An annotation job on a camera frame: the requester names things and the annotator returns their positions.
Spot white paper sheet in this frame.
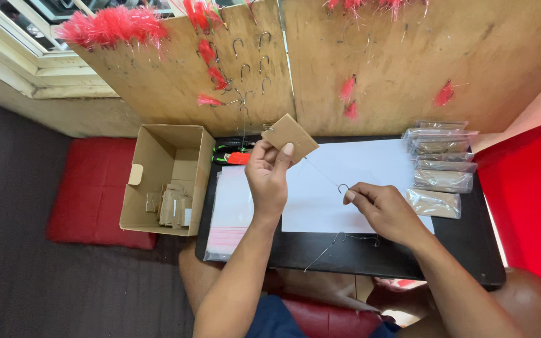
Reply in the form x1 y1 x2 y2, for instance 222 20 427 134
281 139 435 235

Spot small bunch of pink lures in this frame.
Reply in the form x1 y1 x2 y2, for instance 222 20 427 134
180 0 228 34

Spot pile of packed clear bags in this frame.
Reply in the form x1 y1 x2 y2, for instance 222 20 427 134
401 120 481 220

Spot person's right hand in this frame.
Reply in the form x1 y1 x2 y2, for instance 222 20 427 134
343 182 434 250

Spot person's left hand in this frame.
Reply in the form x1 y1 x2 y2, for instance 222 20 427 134
245 139 296 221

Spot large red mattress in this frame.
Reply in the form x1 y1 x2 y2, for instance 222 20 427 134
473 110 541 311

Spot brown cardboard winding card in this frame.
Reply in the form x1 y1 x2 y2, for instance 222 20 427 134
261 114 320 165

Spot large plywood board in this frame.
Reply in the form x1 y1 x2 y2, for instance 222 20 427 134
282 0 541 137

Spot person's right leg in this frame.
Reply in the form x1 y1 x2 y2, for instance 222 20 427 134
366 267 541 338

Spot white window frame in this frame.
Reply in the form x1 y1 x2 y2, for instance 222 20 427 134
0 0 178 100

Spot open brown cardboard box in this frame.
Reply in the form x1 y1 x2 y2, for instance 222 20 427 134
119 124 216 237

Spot red floor cushion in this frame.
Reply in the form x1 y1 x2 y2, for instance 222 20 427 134
46 137 157 250

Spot green black handled pliers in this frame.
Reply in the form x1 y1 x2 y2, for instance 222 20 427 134
211 138 255 165

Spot group of bare steel hooks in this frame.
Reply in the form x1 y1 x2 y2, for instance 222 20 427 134
209 31 273 125

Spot row of hanging pink lures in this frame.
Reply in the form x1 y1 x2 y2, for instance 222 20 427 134
323 0 430 21

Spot red seat cushion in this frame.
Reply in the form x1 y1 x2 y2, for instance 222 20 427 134
277 292 385 338

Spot stack of clear zip bags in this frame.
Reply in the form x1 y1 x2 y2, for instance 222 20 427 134
203 165 255 263

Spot pile of cardboard cards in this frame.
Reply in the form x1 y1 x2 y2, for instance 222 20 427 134
146 182 193 230

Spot clear fishing line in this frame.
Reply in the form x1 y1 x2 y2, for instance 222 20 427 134
302 156 380 273

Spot blue shorts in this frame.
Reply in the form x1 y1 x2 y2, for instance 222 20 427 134
245 295 402 338

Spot black low table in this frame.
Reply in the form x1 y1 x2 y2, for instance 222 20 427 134
194 135 507 288

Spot big bunch of pink lures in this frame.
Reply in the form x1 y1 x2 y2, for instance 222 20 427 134
55 5 170 51

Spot plywood board with hooks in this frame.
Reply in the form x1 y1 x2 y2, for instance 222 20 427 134
70 0 296 138

